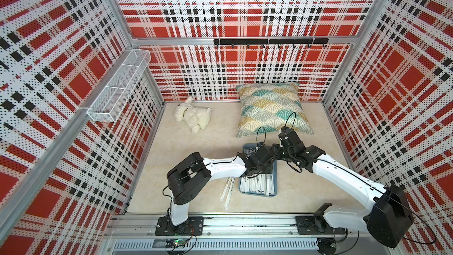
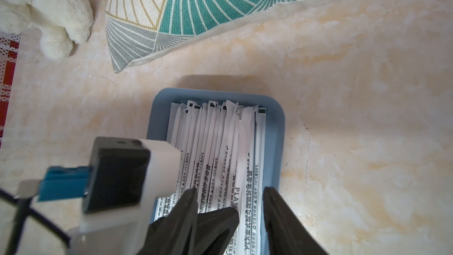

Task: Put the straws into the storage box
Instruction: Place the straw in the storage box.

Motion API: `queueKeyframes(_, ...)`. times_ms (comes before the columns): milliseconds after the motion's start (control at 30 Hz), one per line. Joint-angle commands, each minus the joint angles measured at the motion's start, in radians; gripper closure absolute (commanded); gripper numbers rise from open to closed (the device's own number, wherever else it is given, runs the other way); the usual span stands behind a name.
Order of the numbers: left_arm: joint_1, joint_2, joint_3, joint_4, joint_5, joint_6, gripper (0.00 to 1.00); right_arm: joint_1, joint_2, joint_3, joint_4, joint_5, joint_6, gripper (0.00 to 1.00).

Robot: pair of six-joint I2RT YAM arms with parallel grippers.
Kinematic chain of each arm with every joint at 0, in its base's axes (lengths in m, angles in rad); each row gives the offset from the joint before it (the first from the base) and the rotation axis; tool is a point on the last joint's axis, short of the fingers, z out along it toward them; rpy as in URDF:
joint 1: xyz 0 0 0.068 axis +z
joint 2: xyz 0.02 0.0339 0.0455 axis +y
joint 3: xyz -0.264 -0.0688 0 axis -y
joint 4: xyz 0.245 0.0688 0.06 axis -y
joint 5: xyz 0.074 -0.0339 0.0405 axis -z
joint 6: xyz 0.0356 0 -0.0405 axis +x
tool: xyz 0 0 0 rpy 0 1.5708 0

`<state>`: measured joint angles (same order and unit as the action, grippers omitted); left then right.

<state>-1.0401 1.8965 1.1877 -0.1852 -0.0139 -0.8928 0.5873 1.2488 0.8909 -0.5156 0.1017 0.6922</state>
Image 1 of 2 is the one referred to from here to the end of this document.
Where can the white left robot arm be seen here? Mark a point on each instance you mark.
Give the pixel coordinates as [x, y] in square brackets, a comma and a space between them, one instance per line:
[187, 179]

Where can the geometric fan pattern pillow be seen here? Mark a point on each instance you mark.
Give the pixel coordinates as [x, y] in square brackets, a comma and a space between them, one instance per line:
[269, 107]

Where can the blue plastic storage tray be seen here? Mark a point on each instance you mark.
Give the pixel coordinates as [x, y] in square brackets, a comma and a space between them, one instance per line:
[263, 185]

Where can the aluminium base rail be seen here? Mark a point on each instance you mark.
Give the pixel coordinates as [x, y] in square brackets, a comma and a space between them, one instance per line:
[236, 234]

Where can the white paper wrapped straw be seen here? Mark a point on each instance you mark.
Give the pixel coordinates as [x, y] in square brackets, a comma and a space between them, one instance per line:
[228, 192]
[224, 191]

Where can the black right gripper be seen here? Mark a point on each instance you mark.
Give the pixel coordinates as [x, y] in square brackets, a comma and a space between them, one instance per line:
[275, 148]

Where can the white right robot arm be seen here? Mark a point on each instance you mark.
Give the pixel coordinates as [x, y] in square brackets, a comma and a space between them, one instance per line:
[385, 214]

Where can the green circuit board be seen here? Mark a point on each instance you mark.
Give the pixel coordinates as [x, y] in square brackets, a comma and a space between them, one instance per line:
[176, 244]

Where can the white wire mesh basket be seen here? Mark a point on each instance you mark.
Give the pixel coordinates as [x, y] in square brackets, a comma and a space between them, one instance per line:
[110, 103]

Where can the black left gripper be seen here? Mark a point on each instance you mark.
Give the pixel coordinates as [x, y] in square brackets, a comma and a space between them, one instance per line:
[269, 167]

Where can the black wall hook rail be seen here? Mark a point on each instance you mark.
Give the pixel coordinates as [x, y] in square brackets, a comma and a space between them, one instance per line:
[271, 41]

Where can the white plush toy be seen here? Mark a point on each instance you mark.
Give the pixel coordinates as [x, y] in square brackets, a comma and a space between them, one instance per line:
[197, 118]

